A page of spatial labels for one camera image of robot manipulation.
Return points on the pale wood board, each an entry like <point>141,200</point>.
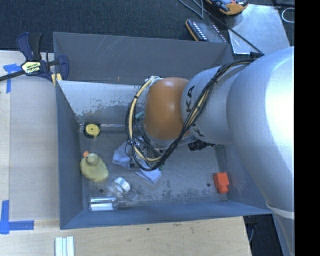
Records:
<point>32,150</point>

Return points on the grey metal bin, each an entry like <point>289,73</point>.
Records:
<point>140,57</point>

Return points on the yellow and black round tool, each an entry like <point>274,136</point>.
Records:
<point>91,129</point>

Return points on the black cylinder on white bracket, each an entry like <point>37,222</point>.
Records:
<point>198,145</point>

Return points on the yellow rubber duck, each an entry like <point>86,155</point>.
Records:
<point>95,170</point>

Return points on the pale blue cloth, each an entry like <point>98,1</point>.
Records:
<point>120,156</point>

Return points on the orange block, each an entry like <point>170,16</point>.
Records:
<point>221,182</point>

